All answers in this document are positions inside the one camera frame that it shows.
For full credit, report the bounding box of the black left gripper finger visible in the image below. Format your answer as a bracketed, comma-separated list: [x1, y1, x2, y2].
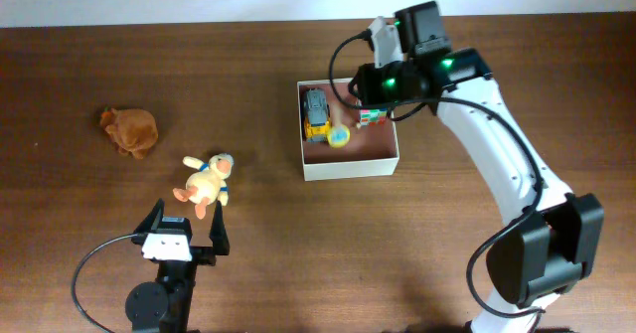
[209, 201, 231, 255]
[133, 199, 165, 236]

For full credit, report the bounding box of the multicoloured puzzle cube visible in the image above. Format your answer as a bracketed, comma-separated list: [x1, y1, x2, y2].
[358, 109, 387, 127]

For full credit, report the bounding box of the yellow wooden rattle drum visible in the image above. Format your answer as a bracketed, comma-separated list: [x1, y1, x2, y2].
[327, 101, 362, 150]

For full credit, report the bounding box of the yellow grey toy truck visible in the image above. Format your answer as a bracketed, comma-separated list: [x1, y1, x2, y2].
[302, 88, 331, 142]

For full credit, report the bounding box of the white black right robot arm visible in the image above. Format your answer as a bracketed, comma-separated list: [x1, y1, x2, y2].
[346, 1, 604, 332]

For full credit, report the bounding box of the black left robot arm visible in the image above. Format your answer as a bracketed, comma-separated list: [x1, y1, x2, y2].
[125, 200, 231, 333]

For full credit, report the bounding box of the yellow plush duck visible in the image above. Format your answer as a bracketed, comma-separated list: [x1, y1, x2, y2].
[173, 153, 235, 220]

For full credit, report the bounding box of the white cardboard box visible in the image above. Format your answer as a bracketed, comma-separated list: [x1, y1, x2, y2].
[296, 78, 399, 181]

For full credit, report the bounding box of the brown plush toy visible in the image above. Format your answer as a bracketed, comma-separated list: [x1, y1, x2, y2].
[99, 107, 158, 159]

